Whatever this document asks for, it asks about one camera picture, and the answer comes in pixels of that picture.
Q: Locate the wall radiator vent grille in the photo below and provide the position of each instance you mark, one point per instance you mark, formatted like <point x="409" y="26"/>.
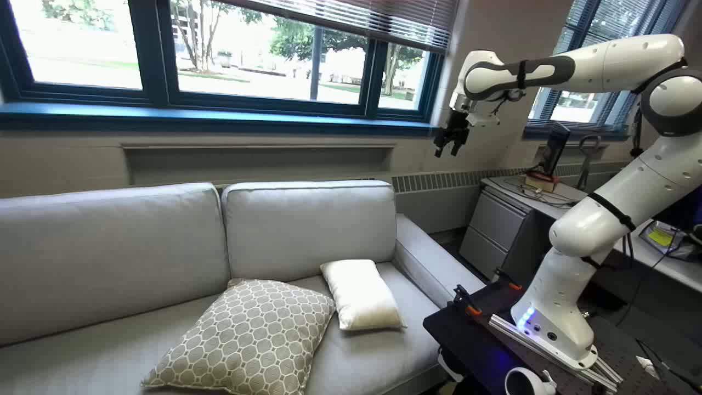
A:
<point x="439" y="181"/>

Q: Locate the thin metal stand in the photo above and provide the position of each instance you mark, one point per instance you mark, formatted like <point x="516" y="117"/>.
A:
<point x="588" y="156"/>

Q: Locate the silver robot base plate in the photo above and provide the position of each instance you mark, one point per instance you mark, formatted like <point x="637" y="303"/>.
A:
<point x="539" y="352"/>

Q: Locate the yellow pad on tablet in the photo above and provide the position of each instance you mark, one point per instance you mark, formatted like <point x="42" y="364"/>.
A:
<point x="660" y="235"/>

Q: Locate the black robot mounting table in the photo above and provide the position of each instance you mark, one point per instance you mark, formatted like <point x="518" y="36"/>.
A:
<point x="467" y="344"/>

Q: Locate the narrow blue framed window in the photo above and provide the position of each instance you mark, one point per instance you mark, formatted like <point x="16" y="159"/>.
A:
<point x="583" y="107"/>

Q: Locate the narrow grey couch back cushion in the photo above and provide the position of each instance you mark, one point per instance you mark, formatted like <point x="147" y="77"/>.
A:
<point x="307" y="228"/>

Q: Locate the wide grey couch back cushion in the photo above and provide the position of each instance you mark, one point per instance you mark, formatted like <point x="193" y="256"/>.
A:
<point x="110" y="256"/>

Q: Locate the black camera stand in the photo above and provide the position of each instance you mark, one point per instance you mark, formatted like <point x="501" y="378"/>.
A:
<point x="550" y="150"/>

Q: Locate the orange black clamp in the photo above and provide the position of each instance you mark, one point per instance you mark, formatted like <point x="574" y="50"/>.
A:
<point x="469" y="307"/>

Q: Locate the wide blue framed window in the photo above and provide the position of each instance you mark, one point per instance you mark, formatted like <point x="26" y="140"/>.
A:
<point x="160" y="52"/>

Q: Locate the octagon patterned beige pillow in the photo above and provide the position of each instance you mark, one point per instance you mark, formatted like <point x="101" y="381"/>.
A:
<point x="253" y="342"/>

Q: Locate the white VR controller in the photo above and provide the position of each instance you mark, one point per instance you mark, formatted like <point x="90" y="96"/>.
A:
<point x="526" y="383"/>

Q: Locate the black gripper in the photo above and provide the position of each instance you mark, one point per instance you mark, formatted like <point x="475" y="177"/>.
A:
<point x="456" y="125"/>

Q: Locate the grey metal filing cabinet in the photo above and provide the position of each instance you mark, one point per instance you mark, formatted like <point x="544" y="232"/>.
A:
<point x="495" y="232"/>

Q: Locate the horizontal window blind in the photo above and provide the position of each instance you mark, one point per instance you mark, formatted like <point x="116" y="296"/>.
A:
<point x="396" y="18"/>

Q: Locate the light grey fabric couch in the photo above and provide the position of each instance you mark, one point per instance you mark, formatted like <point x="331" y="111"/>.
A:
<point x="379" y="352"/>

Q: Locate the plain cream pillow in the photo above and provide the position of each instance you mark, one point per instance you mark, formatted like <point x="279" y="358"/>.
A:
<point x="363" y="297"/>

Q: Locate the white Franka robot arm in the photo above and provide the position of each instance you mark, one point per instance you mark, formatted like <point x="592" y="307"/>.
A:
<point x="622" y="198"/>

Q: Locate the white desk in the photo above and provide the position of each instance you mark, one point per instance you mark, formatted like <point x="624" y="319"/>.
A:
<point x="675" y="269"/>

